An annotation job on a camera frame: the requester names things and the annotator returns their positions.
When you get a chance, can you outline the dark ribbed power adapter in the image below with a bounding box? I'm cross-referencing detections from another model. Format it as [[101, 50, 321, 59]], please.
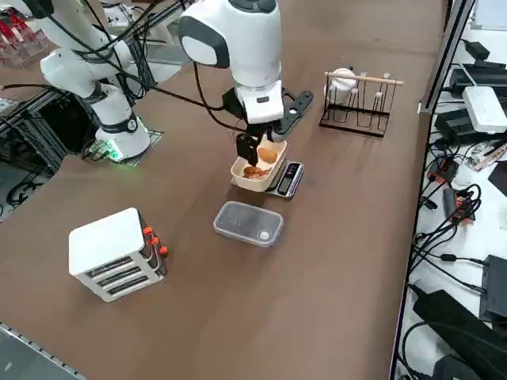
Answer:
[[434, 108, 483, 144]]

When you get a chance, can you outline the grey metal rail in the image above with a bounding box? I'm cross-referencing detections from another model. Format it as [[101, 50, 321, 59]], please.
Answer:
[[0, 321, 86, 380]]

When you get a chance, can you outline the white three-layer storage frame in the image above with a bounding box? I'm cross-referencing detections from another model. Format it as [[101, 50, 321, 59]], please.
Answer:
[[68, 207, 167, 304]]

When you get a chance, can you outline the silver digital kitchen scale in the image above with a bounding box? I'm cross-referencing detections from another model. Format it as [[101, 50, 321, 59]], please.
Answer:
[[265, 159, 305, 199]]

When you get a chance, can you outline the cream rectangular bowl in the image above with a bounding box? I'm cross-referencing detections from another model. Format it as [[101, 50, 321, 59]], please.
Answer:
[[230, 136, 288, 194]]

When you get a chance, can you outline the red clear acrylic stand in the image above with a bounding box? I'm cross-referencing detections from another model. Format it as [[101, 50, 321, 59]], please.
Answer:
[[0, 6, 48, 72]]

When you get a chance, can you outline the circuit board with sticks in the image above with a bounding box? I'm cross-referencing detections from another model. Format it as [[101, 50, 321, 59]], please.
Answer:
[[467, 140, 507, 172]]

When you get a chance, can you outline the clear plastic lid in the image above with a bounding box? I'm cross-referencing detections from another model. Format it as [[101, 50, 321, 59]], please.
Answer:
[[212, 200, 285, 249]]

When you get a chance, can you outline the black wire cup rack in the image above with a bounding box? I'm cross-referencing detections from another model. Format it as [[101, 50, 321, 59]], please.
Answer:
[[318, 70, 404, 139]]

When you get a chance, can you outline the orange black connector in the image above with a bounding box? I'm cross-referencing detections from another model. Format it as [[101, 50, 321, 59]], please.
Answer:
[[455, 196, 482, 225]]

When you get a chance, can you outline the black extrusion frame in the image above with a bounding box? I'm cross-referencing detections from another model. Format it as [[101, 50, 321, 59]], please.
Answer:
[[0, 85, 100, 179]]

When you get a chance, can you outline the black cable with inline block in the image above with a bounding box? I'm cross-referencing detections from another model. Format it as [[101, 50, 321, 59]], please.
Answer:
[[411, 233, 492, 278]]

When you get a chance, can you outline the small black power adapter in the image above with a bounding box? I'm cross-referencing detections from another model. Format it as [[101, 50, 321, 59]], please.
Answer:
[[463, 38, 491, 61]]

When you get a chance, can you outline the orange black device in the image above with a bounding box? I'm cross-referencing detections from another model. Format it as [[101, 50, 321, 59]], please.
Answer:
[[426, 157, 460, 184]]

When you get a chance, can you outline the white cup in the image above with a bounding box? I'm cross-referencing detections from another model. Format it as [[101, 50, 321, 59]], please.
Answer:
[[327, 66, 358, 106]]

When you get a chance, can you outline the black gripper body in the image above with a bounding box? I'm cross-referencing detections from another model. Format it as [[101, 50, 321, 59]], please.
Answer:
[[220, 89, 279, 140]]

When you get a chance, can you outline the aluminium camera post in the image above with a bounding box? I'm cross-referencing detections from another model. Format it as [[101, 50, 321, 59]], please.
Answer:
[[418, 0, 477, 116]]

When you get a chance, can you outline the brown fried chicken piece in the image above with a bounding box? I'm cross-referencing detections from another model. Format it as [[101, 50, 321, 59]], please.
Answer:
[[242, 165, 273, 181]]

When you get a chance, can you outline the black power box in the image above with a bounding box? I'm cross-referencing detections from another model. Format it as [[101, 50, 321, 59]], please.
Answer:
[[478, 254, 507, 324]]

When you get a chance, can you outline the white power strip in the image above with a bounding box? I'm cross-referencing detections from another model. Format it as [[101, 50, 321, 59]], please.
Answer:
[[462, 85, 507, 134]]

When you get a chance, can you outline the large black case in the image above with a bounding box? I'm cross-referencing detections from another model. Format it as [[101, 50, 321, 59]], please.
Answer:
[[411, 290, 507, 380]]

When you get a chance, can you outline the long black box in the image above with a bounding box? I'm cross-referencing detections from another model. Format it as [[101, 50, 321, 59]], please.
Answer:
[[449, 61, 507, 99]]

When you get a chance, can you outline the slim grey adapter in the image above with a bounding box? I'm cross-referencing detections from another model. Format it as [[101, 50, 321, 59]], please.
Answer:
[[441, 188, 459, 218]]

